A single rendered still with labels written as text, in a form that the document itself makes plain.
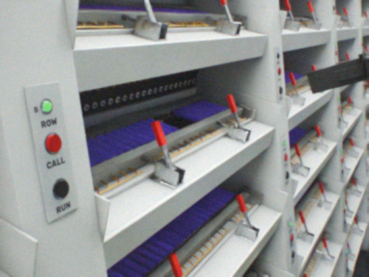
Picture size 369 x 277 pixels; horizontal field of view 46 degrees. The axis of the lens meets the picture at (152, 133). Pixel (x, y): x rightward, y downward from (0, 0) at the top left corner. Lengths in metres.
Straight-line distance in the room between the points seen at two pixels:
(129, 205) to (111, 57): 0.18
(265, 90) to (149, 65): 0.47
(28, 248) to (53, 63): 0.16
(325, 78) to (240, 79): 0.39
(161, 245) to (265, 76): 0.43
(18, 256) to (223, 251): 0.51
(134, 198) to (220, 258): 0.31
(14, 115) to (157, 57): 0.24
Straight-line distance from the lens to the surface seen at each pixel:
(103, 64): 0.47
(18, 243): 0.39
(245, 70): 0.99
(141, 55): 0.53
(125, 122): 0.74
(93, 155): 0.60
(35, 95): 0.39
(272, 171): 1.01
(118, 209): 0.52
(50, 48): 0.41
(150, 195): 0.57
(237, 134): 0.83
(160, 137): 0.59
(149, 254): 0.75
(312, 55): 1.66
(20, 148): 0.38
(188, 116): 0.86
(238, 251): 0.85
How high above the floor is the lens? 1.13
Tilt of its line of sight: 10 degrees down
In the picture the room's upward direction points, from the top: 7 degrees counter-clockwise
